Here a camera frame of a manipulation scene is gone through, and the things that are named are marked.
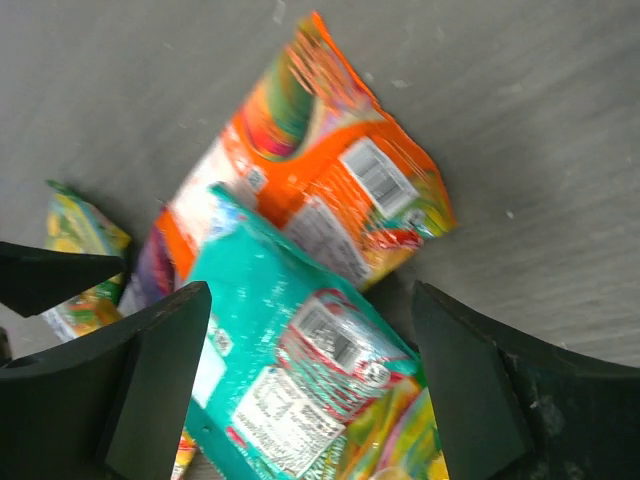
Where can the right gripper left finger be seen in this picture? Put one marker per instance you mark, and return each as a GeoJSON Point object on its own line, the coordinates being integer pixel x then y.
{"type": "Point", "coordinates": [110, 404]}

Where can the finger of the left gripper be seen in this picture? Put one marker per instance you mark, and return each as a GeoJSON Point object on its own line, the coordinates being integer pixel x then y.
{"type": "Point", "coordinates": [34, 280]}

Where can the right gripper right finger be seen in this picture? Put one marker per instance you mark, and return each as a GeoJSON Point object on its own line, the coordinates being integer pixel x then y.
{"type": "Point", "coordinates": [511, 406]}

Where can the small purple snack packet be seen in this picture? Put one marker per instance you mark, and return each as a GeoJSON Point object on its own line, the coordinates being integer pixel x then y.
{"type": "Point", "coordinates": [153, 277]}

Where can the orange snack packet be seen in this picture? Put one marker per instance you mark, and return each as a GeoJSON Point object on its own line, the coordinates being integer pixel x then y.
{"type": "Point", "coordinates": [186, 452]}

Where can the yellow green Fox's candy bag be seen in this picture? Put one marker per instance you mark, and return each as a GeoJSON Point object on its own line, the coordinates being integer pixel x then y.
{"type": "Point", "coordinates": [396, 437]}

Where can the orange candy bag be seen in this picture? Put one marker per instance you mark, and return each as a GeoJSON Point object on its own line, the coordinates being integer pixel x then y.
{"type": "Point", "coordinates": [313, 152]}

